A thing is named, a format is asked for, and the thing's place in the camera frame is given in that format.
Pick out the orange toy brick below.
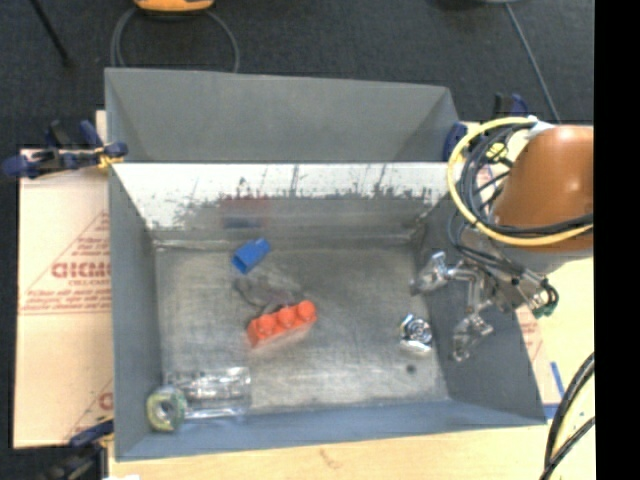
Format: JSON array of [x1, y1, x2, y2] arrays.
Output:
[[245, 299, 319, 350]]

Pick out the brown cardboard board, red print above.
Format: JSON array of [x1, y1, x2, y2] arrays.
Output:
[[12, 146, 116, 450]]

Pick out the green and yellow ring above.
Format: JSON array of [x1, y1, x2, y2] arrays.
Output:
[[145, 386, 189, 433]]

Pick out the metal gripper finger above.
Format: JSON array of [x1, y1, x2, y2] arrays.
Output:
[[409, 250, 469, 297], [450, 314, 497, 363]]

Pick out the clear glass cup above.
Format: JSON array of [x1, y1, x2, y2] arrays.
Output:
[[164, 365, 253, 420]]

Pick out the shiny silver round object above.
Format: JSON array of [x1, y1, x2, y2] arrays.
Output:
[[397, 312, 434, 357]]

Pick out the grey metal bin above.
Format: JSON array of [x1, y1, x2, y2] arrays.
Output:
[[103, 66, 549, 462]]

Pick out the blue plastic block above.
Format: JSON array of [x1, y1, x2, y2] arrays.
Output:
[[229, 237, 273, 276]]

